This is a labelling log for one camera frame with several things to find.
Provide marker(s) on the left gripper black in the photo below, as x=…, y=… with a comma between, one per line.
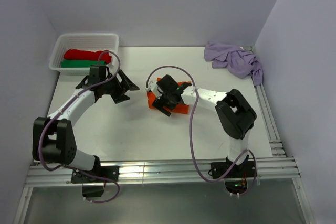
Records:
x=125, y=85

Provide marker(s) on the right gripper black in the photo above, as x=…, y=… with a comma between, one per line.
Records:
x=157, y=104

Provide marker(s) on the orange t shirt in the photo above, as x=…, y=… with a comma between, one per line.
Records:
x=151, y=95

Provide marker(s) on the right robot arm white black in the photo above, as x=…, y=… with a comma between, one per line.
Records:
x=236, y=116

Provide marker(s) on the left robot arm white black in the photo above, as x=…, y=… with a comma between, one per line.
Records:
x=53, y=136

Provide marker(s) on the green rolled t shirt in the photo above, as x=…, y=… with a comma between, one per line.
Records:
x=80, y=63

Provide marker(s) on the white plastic basket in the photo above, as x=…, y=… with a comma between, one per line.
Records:
x=81, y=41

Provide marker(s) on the red rolled t shirt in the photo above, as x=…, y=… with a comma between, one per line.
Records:
x=75, y=54

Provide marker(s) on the lilac t shirt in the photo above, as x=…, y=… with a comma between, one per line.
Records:
x=236, y=60

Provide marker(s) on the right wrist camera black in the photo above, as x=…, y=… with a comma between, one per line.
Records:
x=167, y=85

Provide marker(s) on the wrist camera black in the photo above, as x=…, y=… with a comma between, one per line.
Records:
x=167, y=85
x=97, y=74

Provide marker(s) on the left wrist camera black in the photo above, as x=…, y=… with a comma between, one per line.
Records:
x=97, y=74

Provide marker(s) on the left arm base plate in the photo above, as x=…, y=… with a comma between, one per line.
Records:
x=105, y=173

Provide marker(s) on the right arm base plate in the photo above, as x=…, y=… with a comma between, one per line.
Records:
x=246, y=170

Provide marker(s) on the aluminium rail frame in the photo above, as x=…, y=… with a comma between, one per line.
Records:
x=279, y=196

